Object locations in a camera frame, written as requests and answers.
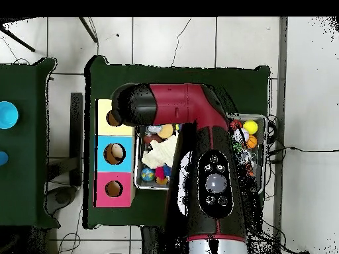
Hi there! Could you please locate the clear plastic bottle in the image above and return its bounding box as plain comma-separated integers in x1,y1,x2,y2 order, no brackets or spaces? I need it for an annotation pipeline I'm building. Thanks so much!
145,124,162,136

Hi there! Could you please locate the clear mesh bin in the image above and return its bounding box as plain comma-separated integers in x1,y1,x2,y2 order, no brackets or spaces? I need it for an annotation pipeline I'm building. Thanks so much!
133,112,267,196

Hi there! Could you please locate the wooden box with three holes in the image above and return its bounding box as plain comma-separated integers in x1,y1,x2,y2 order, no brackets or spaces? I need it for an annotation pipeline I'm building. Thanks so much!
94,99,138,208

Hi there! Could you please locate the orange round disc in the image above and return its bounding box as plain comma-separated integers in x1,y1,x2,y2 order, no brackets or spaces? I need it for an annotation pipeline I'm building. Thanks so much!
158,124,175,140

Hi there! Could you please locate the pale yellow knitted cloth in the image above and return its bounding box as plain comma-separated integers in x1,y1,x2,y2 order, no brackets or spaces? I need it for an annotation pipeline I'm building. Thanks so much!
140,134,179,170

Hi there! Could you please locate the small globe ball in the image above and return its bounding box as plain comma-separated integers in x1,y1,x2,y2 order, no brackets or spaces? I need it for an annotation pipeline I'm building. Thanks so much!
140,167,156,182

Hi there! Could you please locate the white baseball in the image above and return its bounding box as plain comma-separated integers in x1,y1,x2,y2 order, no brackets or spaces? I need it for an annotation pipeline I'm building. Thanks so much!
234,129,249,144

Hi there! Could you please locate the yellow ball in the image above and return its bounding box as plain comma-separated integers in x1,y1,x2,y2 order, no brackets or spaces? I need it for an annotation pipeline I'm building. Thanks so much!
243,120,260,136

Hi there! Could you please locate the small orange basketball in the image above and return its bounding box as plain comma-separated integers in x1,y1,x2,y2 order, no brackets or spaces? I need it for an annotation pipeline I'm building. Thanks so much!
246,135,258,150

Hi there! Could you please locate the dark grey stand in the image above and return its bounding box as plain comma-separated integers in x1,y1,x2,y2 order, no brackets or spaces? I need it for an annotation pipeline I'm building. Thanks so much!
46,92,84,218

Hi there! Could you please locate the black stand leg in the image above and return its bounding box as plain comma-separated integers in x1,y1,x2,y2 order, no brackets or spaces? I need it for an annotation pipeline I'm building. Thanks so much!
0,23,37,53
79,17,99,43

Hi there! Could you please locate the dark green side table cloth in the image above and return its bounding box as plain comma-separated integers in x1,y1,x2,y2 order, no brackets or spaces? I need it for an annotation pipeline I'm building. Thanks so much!
0,57,58,230

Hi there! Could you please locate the blue round bowl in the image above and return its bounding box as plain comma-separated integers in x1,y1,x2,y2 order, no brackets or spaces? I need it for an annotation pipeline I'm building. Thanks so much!
0,101,20,130

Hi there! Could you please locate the black floor cable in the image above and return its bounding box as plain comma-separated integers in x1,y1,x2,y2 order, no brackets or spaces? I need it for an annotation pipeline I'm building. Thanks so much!
266,144,339,159

